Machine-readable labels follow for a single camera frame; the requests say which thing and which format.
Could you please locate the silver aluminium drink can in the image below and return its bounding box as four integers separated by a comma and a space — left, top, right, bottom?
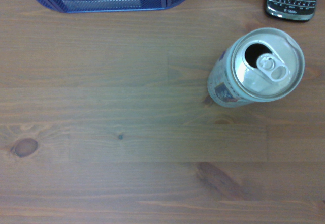
207, 27, 305, 108

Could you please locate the black keypad mobile phone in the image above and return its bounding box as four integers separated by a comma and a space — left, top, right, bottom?
265, 0, 320, 22

